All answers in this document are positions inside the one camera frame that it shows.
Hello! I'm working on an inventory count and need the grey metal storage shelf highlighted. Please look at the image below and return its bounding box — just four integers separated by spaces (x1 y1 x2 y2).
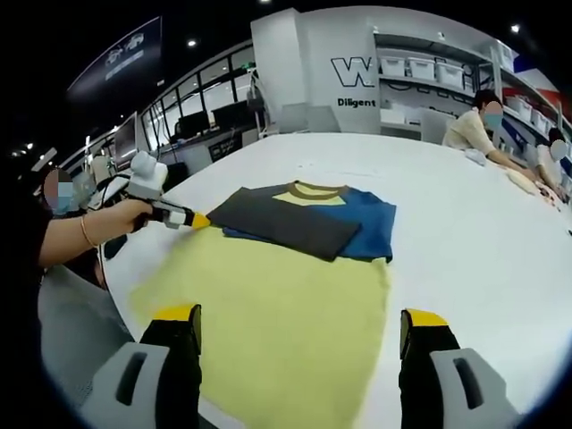
373 26 572 180

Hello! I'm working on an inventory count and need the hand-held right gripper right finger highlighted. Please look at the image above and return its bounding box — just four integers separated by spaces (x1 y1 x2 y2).
397 307 524 429

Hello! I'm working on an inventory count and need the person's left hand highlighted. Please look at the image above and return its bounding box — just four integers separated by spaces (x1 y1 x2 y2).
91 196 156 245

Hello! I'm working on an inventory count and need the beige folded cloth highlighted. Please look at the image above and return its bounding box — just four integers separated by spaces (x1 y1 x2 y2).
506 167 545 194

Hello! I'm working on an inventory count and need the large standing display screen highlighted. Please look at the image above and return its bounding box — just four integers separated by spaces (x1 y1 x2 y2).
113 112 139 164

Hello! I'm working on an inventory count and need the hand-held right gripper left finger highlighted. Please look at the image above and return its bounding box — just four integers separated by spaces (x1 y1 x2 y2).
80 302 203 429

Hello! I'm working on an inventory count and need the gold bracelet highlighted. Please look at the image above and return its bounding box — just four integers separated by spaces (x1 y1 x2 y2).
80 214 98 248

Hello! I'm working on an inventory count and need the yellow blue grey garment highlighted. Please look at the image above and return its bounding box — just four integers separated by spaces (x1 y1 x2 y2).
129 180 398 424

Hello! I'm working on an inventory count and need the black computer monitor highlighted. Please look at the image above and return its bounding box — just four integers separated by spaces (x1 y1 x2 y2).
177 111 210 135
210 103 249 129

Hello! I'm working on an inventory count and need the grey mesh office chair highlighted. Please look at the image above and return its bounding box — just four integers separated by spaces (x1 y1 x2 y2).
38 263 135 403

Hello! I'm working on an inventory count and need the row of white storage bins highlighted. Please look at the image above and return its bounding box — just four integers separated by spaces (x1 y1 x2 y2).
382 46 564 135

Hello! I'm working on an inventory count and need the grey workstation counter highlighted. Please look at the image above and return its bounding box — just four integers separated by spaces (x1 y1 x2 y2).
172 124 260 164

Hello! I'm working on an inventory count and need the white equipment stand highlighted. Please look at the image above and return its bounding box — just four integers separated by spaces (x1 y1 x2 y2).
247 69 281 138

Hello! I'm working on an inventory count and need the grey plastic chair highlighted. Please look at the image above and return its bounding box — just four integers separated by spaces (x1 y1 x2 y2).
280 103 314 134
310 105 341 134

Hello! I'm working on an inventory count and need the person's black shirt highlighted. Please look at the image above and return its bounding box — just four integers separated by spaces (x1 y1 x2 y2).
8 205 57 287

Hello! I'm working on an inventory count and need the dark hanging banner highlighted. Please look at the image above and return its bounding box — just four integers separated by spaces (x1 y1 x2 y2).
66 16 163 97

